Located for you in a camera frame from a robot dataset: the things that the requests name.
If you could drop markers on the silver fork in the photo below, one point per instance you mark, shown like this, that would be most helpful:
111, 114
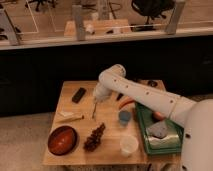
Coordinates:
94, 110

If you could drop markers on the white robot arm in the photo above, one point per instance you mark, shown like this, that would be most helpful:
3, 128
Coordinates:
195, 117

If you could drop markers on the orange carrot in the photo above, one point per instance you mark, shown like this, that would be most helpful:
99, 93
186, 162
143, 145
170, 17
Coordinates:
125, 102

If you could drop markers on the blue small cup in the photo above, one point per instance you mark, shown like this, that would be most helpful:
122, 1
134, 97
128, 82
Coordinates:
124, 117

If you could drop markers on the wooden table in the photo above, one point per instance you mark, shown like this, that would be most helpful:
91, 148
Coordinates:
108, 152

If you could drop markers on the green plastic tray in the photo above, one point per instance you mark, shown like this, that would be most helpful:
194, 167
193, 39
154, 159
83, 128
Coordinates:
172, 143

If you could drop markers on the yellow banana piece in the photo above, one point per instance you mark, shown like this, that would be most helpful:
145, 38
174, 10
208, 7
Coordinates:
69, 116

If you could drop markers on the brown grape bunch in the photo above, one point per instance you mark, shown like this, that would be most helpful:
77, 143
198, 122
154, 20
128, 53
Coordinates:
94, 140

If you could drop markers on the wooden background bench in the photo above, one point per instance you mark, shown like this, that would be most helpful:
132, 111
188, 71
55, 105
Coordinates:
99, 27

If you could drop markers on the grey cloth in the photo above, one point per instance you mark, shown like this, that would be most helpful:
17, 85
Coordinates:
158, 130

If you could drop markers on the red wooden bowl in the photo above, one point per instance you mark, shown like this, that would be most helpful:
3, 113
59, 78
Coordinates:
62, 140

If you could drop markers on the black office chair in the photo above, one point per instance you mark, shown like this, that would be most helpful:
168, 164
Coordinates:
152, 8

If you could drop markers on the black handled knife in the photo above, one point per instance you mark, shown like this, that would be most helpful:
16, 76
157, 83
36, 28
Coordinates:
119, 96

